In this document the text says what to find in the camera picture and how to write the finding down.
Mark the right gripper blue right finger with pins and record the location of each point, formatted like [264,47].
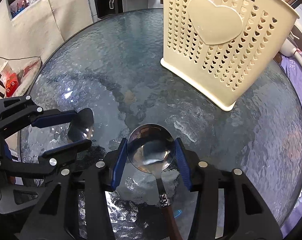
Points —
[182,163]

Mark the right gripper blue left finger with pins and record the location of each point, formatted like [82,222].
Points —
[118,164]

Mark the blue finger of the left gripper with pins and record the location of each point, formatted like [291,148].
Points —
[75,147]
[53,117]

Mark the all-steel spoon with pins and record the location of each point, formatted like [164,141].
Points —
[82,126]

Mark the wooden-handled steel spoon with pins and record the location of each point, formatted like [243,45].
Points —
[151,149]

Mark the stool with cushion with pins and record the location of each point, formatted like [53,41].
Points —
[15,83]

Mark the round glass table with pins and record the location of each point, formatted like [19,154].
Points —
[113,67]

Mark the beige cloth cover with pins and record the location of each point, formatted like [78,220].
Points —
[40,29]

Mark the cream plastic utensil holder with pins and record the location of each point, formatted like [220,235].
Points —
[221,47]

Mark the white pan with lid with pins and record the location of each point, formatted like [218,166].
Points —
[293,44]

